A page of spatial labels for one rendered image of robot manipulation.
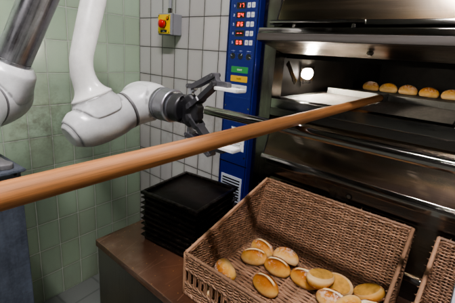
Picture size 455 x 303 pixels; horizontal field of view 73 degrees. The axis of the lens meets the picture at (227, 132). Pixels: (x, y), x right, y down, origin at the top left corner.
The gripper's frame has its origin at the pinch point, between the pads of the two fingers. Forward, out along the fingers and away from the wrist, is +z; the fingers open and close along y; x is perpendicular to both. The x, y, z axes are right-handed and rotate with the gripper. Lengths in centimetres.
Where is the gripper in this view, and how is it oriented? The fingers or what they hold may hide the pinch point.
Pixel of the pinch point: (235, 121)
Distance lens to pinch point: 69.6
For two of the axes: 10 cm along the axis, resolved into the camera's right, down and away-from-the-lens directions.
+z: 7.6, 2.1, -6.2
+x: -6.5, 1.5, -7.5
